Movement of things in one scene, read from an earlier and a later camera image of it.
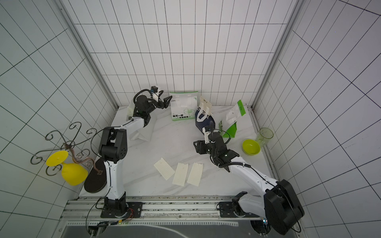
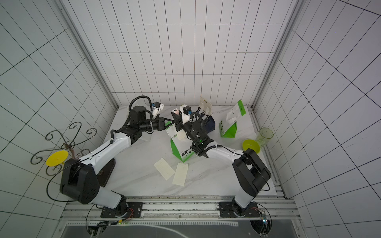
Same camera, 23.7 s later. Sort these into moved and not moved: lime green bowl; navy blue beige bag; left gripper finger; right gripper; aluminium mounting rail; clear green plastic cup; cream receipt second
Moved: right gripper; left gripper finger
Not moved: aluminium mounting rail; navy blue beige bag; lime green bowl; clear green plastic cup; cream receipt second
